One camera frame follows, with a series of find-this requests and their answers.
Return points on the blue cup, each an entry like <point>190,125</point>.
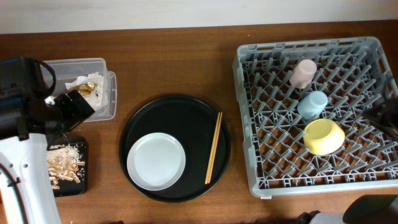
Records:
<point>312,105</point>

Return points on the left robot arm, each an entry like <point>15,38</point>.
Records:
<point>26,123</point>

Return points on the food scraps and rice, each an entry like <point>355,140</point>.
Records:
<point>65,163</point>

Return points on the black rectangular tray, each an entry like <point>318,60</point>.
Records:
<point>72,189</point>

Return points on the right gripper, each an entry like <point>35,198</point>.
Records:
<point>388,119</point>

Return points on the pink cup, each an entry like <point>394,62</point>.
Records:
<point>303,74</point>

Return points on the grey round plate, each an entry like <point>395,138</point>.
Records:
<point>156,161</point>

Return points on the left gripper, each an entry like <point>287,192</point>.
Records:
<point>79,109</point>

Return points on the wooden chopstick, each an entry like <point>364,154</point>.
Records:
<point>215,149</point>
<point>212,149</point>

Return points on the white tissue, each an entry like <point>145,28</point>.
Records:
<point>94,99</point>

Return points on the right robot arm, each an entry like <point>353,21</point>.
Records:
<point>368,208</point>

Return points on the gold foil wrapper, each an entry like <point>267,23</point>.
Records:
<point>86,88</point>

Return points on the grey plastic dishwasher rack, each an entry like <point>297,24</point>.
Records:
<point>355,75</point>

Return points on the clear plastic bin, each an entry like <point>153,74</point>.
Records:
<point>68,70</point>

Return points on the round black serving tray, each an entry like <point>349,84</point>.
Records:
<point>192,122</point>

